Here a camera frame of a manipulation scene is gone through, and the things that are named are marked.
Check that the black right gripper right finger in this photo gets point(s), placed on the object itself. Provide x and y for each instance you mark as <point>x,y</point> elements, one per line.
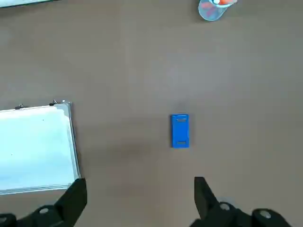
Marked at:
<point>206,201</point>

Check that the white side table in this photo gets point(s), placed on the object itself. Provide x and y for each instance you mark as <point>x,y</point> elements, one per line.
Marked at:
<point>19,2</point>

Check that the clear plastic pen cup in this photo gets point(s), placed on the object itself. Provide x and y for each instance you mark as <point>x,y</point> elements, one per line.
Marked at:
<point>210,11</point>

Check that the red marker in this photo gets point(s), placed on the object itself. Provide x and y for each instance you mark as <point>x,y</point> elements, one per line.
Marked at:
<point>225,2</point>

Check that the silver-framed whiteboard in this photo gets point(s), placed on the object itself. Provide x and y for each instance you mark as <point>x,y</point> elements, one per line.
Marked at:
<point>35,146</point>

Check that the blue whiteboard eraser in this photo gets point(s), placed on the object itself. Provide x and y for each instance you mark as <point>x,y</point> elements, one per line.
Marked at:
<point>180,131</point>

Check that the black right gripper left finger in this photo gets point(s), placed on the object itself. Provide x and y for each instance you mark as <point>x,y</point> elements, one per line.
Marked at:
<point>71,201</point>

